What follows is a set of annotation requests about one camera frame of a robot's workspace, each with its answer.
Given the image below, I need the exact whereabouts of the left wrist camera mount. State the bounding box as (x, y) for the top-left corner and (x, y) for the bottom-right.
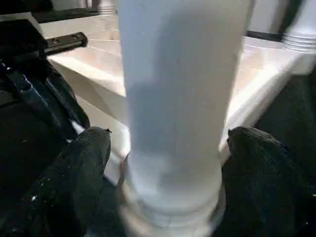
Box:
(0, 12), (44, 35)

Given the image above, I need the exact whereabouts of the white plastic table top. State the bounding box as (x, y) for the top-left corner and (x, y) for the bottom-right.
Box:
(39, 12), (316, 188)

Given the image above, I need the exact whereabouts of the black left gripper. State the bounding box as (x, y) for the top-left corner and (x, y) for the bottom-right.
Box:
(0, 19), (90, 158)

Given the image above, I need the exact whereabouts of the black work mat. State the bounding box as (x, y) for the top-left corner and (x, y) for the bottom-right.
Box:
(0, 0), (316, 237)

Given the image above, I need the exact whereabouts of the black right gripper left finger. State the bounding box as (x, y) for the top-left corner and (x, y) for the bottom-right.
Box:
(0, 126), (112, 237)

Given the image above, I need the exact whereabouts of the white sideboard cabinet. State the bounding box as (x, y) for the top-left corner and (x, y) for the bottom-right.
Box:
(249, 0), (289, 34)

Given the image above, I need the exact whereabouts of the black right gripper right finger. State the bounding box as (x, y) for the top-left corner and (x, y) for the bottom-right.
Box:
(217, 126), (316, 237)

